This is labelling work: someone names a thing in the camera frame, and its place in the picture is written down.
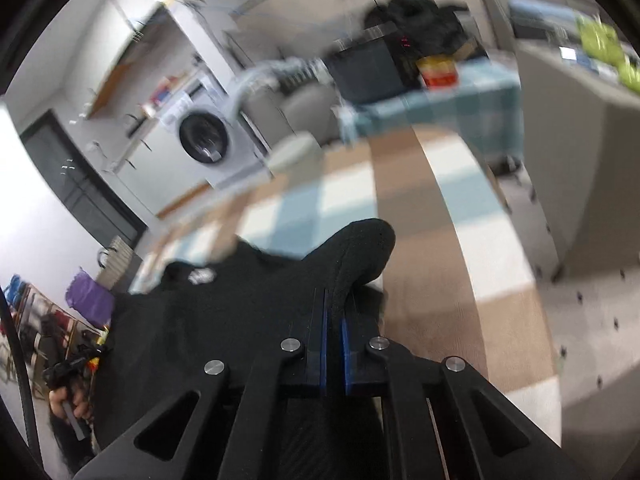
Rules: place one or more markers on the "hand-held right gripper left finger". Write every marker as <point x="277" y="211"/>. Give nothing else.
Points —
<point x="324" y="340"/>

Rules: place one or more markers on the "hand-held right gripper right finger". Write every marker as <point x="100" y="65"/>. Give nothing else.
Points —
<point x="345" y="345"/>

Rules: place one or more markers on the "black t-shirt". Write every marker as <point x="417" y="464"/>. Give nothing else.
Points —
<point x="250" y="285"/>

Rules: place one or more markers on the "person's right hand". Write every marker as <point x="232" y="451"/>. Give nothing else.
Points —
<point x="70" y="400"/>

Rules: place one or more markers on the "shoe rack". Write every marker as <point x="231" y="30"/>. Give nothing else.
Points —
<point x="35" y="320"/>

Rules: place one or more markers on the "purple bag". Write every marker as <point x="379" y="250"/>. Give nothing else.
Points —
<point x="92" y="300"/>

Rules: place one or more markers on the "woven laundry basket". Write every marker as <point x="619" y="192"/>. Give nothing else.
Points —
<point x="117" y="265"/>

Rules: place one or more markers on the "checkered tablecloth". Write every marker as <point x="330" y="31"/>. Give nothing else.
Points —
<point x="450" y="260"/>

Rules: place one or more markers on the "white kitchen base cabinet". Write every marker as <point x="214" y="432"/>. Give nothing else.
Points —
<point x="160" y="175"/>

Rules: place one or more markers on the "grey sofa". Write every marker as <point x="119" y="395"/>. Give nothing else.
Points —
<point x="305" y="110"/>

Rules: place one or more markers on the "white washing machine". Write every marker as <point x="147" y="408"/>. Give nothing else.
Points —
<point x="205" y="135"/>

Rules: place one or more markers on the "teal covered side table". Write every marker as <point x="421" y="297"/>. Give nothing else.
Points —
<point x="450" y="110"/>

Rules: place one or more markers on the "light grey blanket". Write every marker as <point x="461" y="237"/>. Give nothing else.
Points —
<point x="250" y="82"/>

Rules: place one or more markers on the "red cup with yellow lid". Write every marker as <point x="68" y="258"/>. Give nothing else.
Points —
<point x="440" y="75"/>

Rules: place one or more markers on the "grey ottoman table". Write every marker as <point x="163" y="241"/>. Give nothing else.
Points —
<point x="575" y="160"/>

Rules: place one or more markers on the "red container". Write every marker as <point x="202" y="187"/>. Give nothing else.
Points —
<point x="162" y="92"/>

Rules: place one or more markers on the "white upper cabinet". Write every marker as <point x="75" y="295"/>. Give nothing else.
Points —
<point x="130" y="60"/>

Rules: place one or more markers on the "pile of black jackets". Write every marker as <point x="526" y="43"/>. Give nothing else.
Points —
<point x="415" y="10"/>

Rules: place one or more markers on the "green toy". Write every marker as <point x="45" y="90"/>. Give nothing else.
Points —
<point x="600" y="40"/>

